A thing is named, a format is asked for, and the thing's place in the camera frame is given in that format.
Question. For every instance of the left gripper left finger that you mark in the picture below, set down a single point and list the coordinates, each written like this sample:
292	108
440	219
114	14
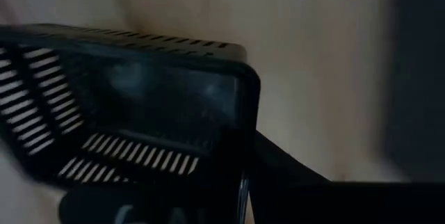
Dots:
156	208

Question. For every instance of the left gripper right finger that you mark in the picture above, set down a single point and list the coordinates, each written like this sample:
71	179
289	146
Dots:
347	203

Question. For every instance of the black slotted plastic basket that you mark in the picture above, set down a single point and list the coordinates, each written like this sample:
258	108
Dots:
156	105
167	41

